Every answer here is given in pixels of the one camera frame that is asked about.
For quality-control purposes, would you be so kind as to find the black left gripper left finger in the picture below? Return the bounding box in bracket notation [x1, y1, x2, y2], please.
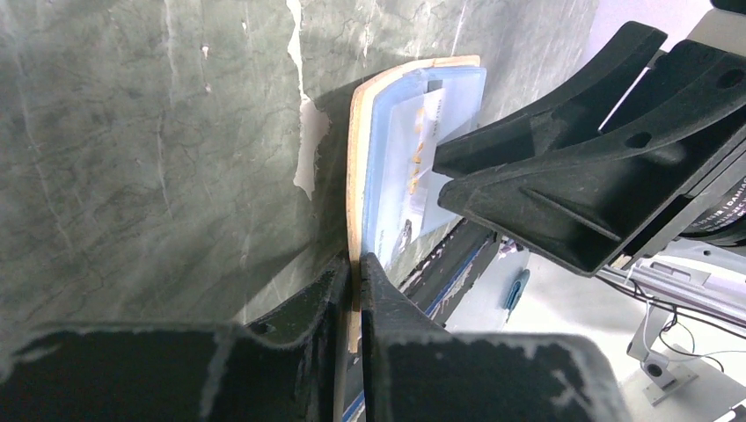
[1, 257, 350, 421]

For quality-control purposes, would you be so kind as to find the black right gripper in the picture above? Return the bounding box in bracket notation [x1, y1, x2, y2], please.
[438, 40, 745, 276]

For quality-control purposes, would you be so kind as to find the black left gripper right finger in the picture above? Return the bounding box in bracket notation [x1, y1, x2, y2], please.
[360, 253, 631, 421]

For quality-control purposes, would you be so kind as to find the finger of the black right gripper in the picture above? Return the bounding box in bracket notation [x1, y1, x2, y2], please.
[433, 21, 668, 178]

